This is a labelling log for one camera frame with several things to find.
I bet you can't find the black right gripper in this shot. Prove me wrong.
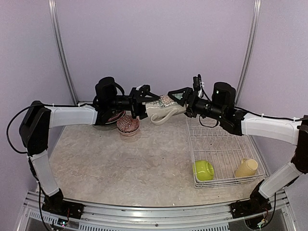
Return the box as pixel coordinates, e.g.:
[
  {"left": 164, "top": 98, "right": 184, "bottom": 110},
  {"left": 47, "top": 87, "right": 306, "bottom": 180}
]
[{"left": 168, "top": 86, "right": 226, "bottom": 120}]

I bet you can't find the white printed mug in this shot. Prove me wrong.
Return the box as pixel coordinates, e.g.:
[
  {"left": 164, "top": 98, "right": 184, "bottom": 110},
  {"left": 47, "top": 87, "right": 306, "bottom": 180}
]
[{"left": 145, "top": 95, "right": 187, "bottom": 126}]

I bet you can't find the right aluminium corner post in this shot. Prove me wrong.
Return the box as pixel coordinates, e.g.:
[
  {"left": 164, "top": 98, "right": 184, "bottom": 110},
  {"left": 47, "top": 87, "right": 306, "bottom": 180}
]
[{"left": 237, "top": 0, "right": 262, "bottom": 94}]

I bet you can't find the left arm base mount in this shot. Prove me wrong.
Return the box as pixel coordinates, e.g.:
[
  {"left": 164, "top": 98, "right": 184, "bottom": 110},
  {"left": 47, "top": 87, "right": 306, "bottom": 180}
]
[{"left": 42, "top": 200, "right": 84, "bottom": 219}]

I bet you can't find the yellow cup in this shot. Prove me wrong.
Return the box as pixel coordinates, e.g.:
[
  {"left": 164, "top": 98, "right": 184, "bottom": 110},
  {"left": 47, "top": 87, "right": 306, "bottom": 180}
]
[{"left": 235, "top": 158, "right": 258, "bottom": 178}]

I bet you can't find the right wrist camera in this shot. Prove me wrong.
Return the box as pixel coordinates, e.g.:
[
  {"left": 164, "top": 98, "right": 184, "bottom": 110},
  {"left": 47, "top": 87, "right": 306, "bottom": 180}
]
[{"left": 193, "top": 74, "right": 205, "bottom": 98}]

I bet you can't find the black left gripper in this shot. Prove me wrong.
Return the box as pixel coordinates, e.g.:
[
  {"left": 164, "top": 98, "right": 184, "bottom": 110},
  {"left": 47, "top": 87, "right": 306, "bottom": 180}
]
[{"left": 107, "top": 87, "right": 161, "bottom": 119}]

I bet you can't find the aluminium front rail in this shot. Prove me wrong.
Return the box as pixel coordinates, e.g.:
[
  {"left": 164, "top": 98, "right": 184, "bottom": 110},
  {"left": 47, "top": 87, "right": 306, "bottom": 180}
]
[{"left": 24, "top": 190, "right": 295, "bottom": 231}]

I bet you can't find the aluminium corner post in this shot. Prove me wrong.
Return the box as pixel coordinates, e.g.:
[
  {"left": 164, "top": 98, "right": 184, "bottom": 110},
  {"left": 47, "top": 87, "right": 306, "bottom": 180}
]
[
  {"left": 237, "top": 0, "right": 262, "bottom": 94},
  {"left": 48, "top": 0, "right": 78, "bottom": 105}
]

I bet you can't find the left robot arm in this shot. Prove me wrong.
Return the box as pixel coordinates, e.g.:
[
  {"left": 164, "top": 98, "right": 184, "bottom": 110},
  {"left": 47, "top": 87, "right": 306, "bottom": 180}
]
[{"left": 19, "top": 77, "right": 159, "bottom": 214}]

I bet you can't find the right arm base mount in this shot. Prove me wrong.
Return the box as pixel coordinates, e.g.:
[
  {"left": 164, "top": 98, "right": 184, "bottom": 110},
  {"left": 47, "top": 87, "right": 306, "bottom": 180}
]
[{"left": 230, "top": 200, "right": 272, "bottom": 219}]

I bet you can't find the blue white zigzag bowl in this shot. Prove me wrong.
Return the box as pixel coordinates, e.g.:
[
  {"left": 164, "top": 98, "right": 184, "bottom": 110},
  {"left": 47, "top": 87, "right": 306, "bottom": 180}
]
[{"left": 116, "top": 115, "right": 140, "bottom": 131}]

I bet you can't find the left aluminium corner post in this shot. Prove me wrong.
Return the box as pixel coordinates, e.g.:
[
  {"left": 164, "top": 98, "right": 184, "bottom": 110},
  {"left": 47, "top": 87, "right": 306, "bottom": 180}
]
[{"left": 48, "top": 0, "right": 78, "bottom": 105}]

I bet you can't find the pink polka dot plate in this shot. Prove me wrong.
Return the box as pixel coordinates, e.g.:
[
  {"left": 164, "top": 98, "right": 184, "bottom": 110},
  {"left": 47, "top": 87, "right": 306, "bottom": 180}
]
[{"left": 107, "top": 111, "right": 126, "bottom": 123}]

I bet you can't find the black rimmed striped plate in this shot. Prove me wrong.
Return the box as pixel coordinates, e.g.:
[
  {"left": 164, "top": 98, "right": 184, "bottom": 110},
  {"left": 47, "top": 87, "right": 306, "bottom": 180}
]
[{"left": 94, "top": 110, "right": 121, "bottom": 126}]

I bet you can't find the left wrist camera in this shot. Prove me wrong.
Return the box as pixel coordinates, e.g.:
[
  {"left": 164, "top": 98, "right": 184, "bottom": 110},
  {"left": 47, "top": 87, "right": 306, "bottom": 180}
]
[{"left": 136, "top": 84, "right": 151, "bottom": 94}]

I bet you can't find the white red patterned bowl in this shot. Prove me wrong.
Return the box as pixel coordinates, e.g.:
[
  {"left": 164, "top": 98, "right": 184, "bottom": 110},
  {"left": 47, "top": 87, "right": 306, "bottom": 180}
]
[{"left": 118, "top": 128, "right": 139, "bottom": 137}]

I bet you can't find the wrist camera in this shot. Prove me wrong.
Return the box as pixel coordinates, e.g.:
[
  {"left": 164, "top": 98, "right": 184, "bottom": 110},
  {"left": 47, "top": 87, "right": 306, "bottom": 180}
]
[
  {"left": 136, "top": 84, "right": 151, "bottom": 94},
  {"left": 193, "top": 74, "right": 205, "bottom": 98}
]

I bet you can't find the white wire dish rack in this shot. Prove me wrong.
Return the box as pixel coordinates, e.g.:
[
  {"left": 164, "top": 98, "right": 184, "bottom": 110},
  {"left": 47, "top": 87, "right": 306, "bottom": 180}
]
[{"left": 186, "top": 118, "right": 268, "bottom": 188}]

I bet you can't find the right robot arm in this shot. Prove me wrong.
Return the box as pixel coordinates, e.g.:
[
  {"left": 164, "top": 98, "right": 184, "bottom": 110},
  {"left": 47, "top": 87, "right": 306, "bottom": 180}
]
[{"left": 168, "top": 82, "right": 308, "bottom": 214}]

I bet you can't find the lime green bowl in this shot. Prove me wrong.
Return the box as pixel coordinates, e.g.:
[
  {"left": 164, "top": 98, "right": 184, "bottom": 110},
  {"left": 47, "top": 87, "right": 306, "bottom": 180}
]
[{"left": 192, "top": 160, "right": 214, "bottom": 181}]

